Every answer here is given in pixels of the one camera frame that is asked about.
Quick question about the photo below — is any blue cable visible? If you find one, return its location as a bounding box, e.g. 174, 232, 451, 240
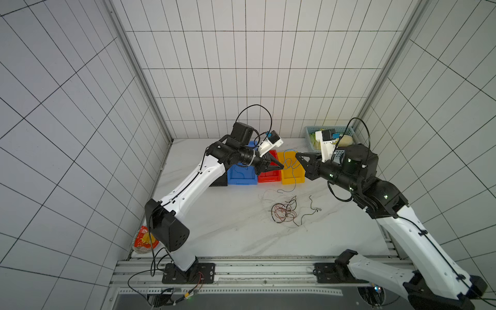
276, 149, 303, 195

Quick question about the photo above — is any coloured cable bundle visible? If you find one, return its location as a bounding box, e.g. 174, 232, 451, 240
269, 194, 323, 228

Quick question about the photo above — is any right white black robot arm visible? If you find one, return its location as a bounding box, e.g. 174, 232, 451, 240
295, 144, 488, 309

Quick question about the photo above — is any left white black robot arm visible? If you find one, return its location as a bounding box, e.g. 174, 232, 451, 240
145, 122, 284, 273

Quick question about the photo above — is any red plastic bin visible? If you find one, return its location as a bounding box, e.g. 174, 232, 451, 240
258, 150, 282, 183

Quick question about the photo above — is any green lettuce toy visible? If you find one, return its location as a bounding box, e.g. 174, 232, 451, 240
309, 134, 320, 151

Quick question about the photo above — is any yellow plastic bin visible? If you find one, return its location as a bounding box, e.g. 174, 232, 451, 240
278, 149, 306, 185

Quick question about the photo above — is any blue plastic bin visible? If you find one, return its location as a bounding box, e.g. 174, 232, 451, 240
227, 165, 258, 185

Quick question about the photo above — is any toy napa cabbage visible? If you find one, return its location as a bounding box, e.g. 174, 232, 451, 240
337, 135, 354, 147

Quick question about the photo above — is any light blue mesh basket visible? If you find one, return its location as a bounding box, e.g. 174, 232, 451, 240
303, 126, 357, 153

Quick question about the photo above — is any black plastic bin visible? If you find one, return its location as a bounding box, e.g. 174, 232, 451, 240
210, 173, 228, 187

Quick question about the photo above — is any red yellow snack bag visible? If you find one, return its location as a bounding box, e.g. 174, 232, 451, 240
133, 226, 160, 254

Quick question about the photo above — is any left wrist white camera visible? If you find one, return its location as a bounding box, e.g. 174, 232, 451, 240
258, 130, 284, 157

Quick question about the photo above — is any wrist white camera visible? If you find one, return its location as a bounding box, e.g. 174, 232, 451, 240
258, 130, 284, 157
315, 129, 340, 163

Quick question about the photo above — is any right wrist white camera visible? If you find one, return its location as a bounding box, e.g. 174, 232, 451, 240
315, 129, 340, 163

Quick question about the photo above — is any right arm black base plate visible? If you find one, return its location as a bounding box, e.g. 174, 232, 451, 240
313, 249, 368, 284

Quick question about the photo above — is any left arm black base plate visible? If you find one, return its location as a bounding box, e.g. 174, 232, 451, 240
161, 262, 216, 284

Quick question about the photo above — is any aluminium mounting rail frame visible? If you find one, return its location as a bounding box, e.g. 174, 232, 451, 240
102, 255, 372, 309

